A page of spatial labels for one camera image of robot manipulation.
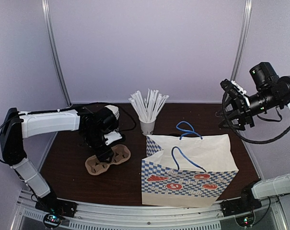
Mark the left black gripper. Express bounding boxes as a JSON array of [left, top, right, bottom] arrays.
[[82, 127, 114, 163]]

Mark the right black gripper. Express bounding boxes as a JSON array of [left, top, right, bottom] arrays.
[[216, 86, 282, 130]]

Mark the cardboard cup carrier tray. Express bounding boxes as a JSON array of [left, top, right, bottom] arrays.
[[85, 144, 131, 176]]

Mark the checkered paper takeout bag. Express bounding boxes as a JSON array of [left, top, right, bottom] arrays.
[[141, 126, 239, 207]]

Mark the stack of paper cups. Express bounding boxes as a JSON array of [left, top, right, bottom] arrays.
[[105, 104, 119, 120]]

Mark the stack of black lids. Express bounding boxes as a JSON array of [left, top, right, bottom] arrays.
[[169, 133, 181, 137]]

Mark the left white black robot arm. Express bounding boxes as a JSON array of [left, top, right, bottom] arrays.
[[0, 105, 124, 213]]

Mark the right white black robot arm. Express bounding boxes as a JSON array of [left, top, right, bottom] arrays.
[[220, 62, 290, 212]]

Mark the bundle of wrapped white straws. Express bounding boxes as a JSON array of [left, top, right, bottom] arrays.
[[128, 89, 169, 123]]

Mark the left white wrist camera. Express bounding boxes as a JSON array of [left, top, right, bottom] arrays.
[[104, 131, 125, 146]]

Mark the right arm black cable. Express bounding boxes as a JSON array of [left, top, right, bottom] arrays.
[[221, 88, 290, 144]]

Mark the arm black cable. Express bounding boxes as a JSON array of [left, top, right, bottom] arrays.
[[0, 102, 137, 163], [221, 88, 290, 144]]

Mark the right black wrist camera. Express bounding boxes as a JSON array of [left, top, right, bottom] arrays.
[[220, 79, 246, 96]]

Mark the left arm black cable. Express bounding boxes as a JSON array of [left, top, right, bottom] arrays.
[[0, 102, 137, 163]]

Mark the aluminium front frame rail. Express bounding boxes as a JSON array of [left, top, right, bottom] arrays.
[[10, 189, 287, 230]]

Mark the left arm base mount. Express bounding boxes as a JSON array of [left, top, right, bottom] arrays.
[[35, 197, 77, 218]]

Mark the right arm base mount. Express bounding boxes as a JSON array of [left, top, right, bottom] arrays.
[[220, 198, 262, 217]]

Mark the right aluminium corner post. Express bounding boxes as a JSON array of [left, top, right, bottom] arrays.
[[231, 0, 253, 81]]

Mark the aluminium corner post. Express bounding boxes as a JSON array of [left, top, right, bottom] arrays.
[[41, 0, 71, 105], [231, 0, 253, 81]]

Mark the left aluminium corner post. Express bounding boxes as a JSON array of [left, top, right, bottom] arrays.
[[41, 0, 71, 105]]

